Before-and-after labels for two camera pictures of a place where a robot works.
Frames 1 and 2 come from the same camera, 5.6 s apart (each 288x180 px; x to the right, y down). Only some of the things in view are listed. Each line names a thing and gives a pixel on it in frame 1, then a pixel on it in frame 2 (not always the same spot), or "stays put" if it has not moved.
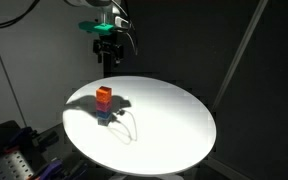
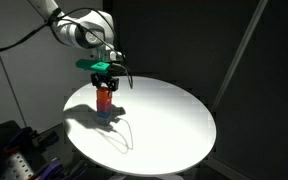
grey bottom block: (104, 122) stays put
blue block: (103, 114) stays put
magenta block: (104, 106) stays put
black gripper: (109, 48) → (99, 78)
